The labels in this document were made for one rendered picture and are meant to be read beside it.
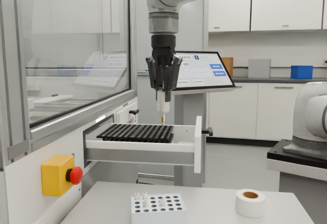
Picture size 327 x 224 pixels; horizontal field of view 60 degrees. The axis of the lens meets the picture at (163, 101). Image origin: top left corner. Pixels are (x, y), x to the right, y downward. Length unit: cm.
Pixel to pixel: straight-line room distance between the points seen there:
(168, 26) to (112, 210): 51
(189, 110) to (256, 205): 119
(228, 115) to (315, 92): 279
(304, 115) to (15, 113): 96
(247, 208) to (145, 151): 31
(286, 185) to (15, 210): 94
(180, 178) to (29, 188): 143
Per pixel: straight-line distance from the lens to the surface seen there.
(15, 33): 59
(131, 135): 90
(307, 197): 123
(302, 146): 120
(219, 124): 392
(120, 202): 80
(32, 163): 65
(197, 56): 192
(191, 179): 199
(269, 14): 425
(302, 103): 118
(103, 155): 87
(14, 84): 58
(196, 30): 258
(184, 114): 183
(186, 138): 105
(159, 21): 83
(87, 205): 80
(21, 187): 63
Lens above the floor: 113
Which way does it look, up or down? 8 degrees down
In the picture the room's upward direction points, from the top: straight up
